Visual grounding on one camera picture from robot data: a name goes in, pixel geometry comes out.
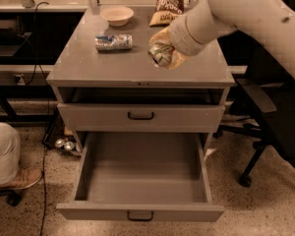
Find tan shoe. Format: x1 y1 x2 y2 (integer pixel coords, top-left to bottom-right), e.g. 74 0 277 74
0 168 42 190

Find black chair caster left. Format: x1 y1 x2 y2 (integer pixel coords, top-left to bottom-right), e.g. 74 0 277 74
6 193 22 207

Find black office chair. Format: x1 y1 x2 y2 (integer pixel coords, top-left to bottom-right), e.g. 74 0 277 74
217 30 295 187

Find black power cable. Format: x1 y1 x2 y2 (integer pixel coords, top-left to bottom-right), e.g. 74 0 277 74
17 1 57 236

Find open grey bottom drawer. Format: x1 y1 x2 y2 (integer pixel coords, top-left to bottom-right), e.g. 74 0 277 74
57 133 224 222

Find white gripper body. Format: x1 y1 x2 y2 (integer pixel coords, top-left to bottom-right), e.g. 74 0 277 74
169 16 206 56

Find black drawer handle upper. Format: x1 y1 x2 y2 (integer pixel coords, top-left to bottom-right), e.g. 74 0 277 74
127 112 154 121

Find black drawer handle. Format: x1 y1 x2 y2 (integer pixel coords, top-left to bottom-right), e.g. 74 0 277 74
127 211 154 222
127 112 154 121

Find green white 7up can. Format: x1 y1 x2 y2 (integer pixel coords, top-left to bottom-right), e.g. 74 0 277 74
148 43 173 67

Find black drawer handle lower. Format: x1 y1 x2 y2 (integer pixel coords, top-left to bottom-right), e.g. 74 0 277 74
127 211 154 222

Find person leg beige trousers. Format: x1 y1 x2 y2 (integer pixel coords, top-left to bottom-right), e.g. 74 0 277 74
0 123 21 185

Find wall power outlet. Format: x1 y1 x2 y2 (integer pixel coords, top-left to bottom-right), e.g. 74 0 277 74
14 74 26 86

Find grey drawer cabinet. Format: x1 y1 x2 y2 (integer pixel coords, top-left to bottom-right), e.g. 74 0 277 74
47 7 234 148

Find brown chip bag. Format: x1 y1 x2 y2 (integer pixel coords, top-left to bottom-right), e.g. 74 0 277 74
149 0 184 27

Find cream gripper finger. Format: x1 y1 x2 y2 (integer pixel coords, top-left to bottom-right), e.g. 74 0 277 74
166 50 189 70
148 27 171 46

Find blue silver soda can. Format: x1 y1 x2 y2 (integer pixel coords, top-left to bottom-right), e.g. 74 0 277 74
94 34 133 51

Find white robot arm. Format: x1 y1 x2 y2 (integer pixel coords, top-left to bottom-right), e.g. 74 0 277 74
149 0 295 80

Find white paper bowl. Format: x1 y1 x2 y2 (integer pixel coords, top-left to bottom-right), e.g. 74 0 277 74
100 6 134 27

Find closed grey upper drawer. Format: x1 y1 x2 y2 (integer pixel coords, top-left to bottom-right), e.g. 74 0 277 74
58 103 224 133

